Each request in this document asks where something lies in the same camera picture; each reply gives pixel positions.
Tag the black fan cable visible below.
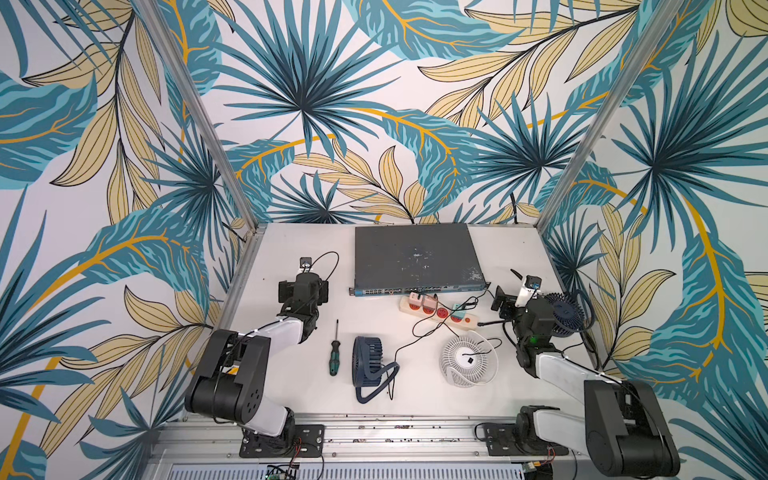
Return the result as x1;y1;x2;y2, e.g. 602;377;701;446
386;296;481;400

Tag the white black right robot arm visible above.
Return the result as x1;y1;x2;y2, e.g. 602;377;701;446
491;286;681;479

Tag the beige red power strip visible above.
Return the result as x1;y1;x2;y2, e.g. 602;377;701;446
398;296;480;331

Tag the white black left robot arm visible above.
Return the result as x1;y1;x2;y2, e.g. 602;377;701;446
184;272;328;442

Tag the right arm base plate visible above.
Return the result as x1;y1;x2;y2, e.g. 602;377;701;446
473;422;570;459

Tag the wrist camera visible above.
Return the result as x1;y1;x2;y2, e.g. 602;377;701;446
515;275;542;308
299;256;314;273

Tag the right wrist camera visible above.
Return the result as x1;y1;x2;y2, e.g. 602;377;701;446
515;275;542;308

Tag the green black screwdriver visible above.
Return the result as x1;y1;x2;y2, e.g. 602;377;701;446
328;320;340;376

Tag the navy blue desk fan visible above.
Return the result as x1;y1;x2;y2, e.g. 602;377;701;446
352;336;400;404

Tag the pink adapter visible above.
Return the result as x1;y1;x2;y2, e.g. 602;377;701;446
408;292;423;310
422;295;439;315

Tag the white round desk fan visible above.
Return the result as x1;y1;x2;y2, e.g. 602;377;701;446
439;331;499;388

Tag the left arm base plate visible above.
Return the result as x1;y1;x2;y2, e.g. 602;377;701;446
239;424;325;459

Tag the teal USB power adapter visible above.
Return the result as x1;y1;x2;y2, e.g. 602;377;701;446
450;305;470;323

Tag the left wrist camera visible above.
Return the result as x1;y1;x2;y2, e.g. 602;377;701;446
299;256;314;273

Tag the dark grey network switch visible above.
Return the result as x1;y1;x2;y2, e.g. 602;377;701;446
349;224;488;297

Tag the aluminium frame rail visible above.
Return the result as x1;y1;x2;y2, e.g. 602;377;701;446
143;414;601;479

